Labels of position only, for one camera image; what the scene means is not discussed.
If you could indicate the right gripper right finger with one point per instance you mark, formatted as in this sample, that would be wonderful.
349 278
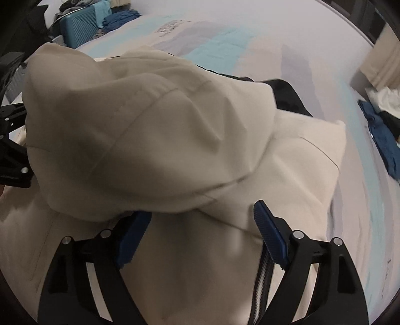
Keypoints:
301 280

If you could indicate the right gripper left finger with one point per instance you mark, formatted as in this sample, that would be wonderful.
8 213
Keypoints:
84 284

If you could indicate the beige and black hooded jacket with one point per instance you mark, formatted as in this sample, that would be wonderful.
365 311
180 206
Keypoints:
154 132

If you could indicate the dark clothes on teal suitcase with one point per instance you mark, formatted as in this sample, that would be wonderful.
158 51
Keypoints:
72 5

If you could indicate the blue clothes pile by suitcase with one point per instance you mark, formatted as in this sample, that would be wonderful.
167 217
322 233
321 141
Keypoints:
118 19

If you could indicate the white and black clothes pile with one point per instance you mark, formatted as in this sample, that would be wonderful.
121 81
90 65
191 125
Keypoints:
386 104

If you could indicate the grey hard-shell suitcase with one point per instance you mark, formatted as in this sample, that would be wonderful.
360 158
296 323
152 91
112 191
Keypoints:
14 88

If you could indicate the teal hard-shell suitcase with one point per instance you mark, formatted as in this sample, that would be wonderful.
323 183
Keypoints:
78 27

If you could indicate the blue garment near headboard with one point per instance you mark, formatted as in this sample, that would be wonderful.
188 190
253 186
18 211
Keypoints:
383 139

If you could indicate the light blue cloth on suitcase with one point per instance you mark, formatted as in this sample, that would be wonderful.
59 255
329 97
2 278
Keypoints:
102 10

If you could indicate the beige curtain right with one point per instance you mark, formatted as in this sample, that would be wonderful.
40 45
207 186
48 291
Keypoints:
382 64

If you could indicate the striped printed bed sheet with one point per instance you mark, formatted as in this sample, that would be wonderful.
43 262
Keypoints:
365 207

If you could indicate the dark window frame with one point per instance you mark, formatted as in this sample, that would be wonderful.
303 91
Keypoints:
363 14

